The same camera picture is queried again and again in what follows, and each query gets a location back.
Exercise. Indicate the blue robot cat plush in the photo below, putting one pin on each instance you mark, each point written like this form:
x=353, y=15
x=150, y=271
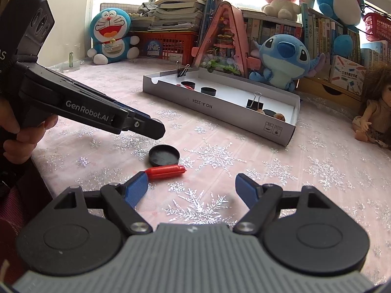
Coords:
x=110, y=33

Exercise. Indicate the clear glass cup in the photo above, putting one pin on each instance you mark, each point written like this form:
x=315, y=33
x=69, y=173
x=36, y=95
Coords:
x=65, y=62

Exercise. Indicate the red plastic piece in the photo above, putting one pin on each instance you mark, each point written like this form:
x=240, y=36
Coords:
x=190, y=88
x=166, y=171

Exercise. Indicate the green tube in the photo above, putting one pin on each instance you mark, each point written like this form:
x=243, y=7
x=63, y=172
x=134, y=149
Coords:
x=71, y=59

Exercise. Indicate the pink snowflake tablecloth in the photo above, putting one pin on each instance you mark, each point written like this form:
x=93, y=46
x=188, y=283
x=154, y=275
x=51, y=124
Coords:
x=275, y=174

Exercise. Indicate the upright blue booklets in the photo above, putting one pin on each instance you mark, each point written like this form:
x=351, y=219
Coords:
x=210, y=9

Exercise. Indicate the row of blue-spined books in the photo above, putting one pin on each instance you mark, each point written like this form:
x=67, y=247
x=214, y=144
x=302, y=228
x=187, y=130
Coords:
x=375, y=52

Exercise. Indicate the red plastic crate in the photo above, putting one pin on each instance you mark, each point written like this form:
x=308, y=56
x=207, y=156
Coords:
x=171, y=44

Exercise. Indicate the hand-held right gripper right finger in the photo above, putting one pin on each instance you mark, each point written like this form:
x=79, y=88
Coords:
x=247, y=189

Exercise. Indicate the person's dark red clothing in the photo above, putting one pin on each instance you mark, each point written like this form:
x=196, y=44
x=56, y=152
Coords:
x=12, y=219

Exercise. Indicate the black binder clip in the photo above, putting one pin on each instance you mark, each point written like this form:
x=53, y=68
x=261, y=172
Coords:
x=254, y=102
x=182, y=70

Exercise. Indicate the black round cap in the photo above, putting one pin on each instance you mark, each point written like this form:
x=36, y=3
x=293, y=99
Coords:
x=188, y=84
x=164, y=155
x=208, y=91
x=270, y=113

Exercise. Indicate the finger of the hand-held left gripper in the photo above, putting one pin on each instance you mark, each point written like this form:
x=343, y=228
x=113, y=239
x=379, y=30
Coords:
x=149, y=128
x=134, y=113

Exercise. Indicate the blue and white plush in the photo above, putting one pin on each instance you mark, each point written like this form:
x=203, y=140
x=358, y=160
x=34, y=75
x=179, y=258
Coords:
x=339, y=3

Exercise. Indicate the pink triangular miniature house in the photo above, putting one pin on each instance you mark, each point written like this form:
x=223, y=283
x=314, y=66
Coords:
x=223, y=42

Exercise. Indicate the row of tall colourful books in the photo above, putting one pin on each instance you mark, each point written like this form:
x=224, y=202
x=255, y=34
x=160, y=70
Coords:
x=320, y=33

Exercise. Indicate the person's left hand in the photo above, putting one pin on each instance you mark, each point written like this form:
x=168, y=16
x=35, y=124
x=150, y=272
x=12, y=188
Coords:
x=21, y=146

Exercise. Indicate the red plastic basket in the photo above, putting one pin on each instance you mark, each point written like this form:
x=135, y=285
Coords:
x=378, y=26

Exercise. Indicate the white cardboard box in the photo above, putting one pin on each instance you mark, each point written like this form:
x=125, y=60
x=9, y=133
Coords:
x=213, y=110

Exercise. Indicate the stack of books and papers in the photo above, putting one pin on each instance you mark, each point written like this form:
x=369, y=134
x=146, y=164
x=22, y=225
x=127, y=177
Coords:
x=177, y=9

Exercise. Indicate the brown figurine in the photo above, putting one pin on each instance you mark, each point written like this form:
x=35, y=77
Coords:
x=279, y=117

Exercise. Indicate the blue alien plush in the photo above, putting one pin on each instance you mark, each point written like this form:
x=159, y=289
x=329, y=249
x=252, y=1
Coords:
x=284, y=58

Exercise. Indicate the brown-haired doll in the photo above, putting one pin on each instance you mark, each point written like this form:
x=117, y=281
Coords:
x=374, y=110

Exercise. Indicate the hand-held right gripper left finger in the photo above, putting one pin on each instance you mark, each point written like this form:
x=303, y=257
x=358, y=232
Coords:
x=137, y=189

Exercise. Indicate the wooden drawer box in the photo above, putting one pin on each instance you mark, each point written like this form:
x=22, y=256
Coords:
x=330, y=88

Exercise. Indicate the row of dark-spined books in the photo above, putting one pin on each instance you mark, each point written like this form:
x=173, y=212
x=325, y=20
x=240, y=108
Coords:
x=268, y=27

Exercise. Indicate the white printed box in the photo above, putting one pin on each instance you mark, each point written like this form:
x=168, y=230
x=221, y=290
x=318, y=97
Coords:
x=348, y=71

